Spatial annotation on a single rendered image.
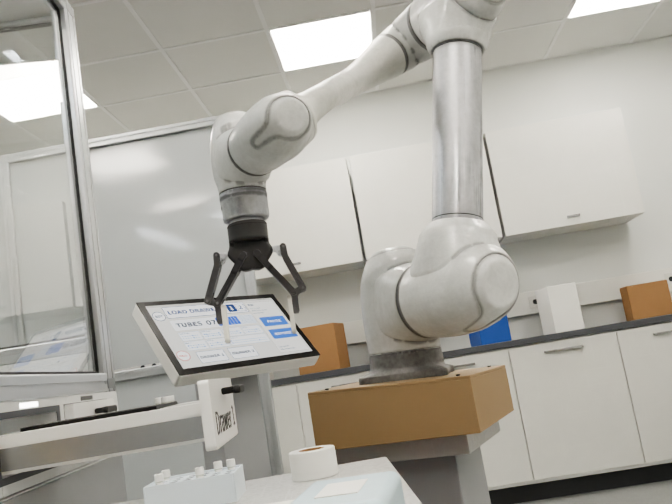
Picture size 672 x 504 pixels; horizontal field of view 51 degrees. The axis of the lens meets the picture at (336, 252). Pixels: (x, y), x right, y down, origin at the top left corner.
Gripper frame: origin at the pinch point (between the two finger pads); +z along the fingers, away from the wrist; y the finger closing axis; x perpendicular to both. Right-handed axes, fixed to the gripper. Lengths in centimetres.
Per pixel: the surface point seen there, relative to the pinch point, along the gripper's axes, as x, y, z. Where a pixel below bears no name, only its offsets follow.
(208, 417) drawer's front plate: 17.1, 8.4, 13.8
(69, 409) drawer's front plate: -14.4, 40.6, 9.3
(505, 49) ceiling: -311, -163, -186
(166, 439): 15.4, 15.6, 16.3
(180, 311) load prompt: -87, 30, -15
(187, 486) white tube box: 31.7, 9.9, 21.9
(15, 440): 15.2, 39.1, 13.0
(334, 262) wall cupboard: -320, -29, -60
